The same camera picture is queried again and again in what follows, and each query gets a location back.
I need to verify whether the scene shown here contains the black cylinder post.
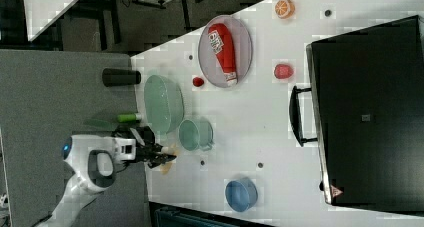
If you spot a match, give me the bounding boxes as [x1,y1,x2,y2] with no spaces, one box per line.
[102,68,141,87]

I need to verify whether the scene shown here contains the black toaster oven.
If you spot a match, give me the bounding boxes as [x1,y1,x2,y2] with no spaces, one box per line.
[305,16,424,216]

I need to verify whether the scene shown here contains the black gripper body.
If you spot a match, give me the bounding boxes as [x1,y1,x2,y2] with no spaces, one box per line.
[113,126,155,163]

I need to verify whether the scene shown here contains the orange slice toy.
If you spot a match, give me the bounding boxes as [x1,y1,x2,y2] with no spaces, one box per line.
[274,0,295,19]

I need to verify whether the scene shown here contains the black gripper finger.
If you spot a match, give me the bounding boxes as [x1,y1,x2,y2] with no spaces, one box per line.
[147,154,176,169]
[146,143,167,153]

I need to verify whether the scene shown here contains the green mug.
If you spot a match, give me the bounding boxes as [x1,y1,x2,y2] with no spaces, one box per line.
[178,118,213,151]

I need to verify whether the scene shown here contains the red strawberry toy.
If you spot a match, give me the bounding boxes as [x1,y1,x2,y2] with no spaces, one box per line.
[274,64,294,79]

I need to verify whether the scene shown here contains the small red tomato toy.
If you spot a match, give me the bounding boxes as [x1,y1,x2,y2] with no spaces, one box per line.
[192,77,204,87]

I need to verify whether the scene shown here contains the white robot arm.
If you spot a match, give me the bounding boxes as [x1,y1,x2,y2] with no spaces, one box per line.
[32,126,176,227]

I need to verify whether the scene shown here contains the peeled toy banana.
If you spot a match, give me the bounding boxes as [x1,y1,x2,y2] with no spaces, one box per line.
[160,144,179,175]

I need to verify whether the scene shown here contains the green marker bottle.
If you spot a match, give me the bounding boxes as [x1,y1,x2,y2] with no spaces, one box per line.
[117,113,142,123]

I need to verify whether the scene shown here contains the grey oval plate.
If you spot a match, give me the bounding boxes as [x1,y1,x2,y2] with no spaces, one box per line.
[198,15,253,88]

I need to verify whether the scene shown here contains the red ketchup bottle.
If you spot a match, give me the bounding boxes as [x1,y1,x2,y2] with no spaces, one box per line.
[208,23,238,86]

